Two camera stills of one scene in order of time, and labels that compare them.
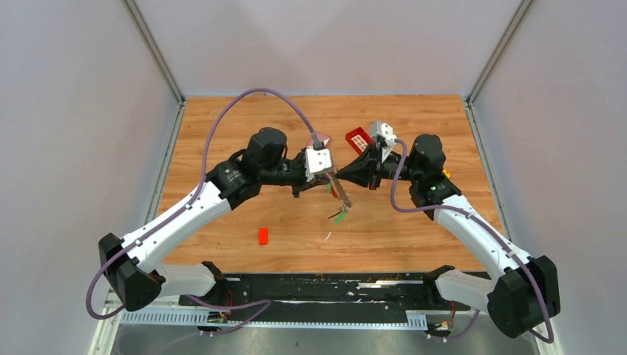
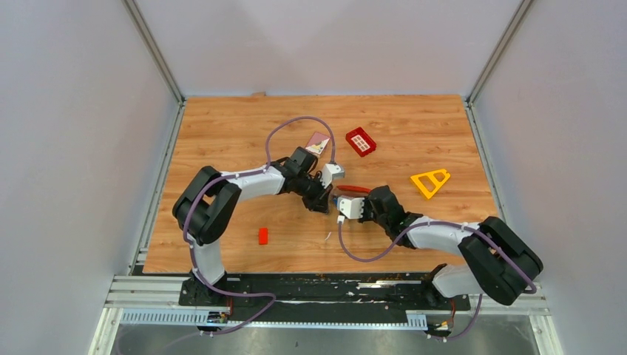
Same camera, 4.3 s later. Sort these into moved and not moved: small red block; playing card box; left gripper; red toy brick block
Moved: left gripper
Not moved: playing card box; small red block; red toy brick block
